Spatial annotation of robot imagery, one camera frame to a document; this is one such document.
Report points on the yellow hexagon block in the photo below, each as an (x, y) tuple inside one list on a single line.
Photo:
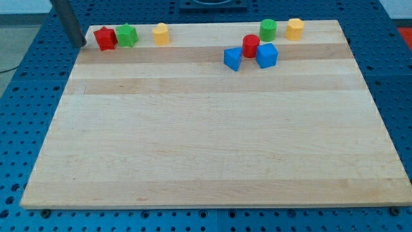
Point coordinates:
[(294, 29)]

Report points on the red star block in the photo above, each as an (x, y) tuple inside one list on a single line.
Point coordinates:
[(106, 38)]

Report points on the blue triangle block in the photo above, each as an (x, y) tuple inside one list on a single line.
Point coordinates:
[(232, 58)]

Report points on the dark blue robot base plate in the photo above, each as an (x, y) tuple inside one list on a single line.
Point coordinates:
[(192, 5)]

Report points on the green star block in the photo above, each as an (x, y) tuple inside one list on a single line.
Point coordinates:
[(126, 35)]

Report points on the red cylinder block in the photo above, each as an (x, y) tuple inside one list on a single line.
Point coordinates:
[(250, 45)]

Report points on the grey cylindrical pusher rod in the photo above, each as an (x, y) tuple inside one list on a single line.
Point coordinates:
[(69, 22)]

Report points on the yellow heart block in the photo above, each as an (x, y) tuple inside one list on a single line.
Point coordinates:
[(161, 34)]

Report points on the blue cube block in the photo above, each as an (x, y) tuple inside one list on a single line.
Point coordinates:
[(266, 55)]

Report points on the green cylinder block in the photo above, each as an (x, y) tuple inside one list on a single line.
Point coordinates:
[(267, 30)]

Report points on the wooden board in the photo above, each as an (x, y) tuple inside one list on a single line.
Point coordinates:
[(157, 127)]

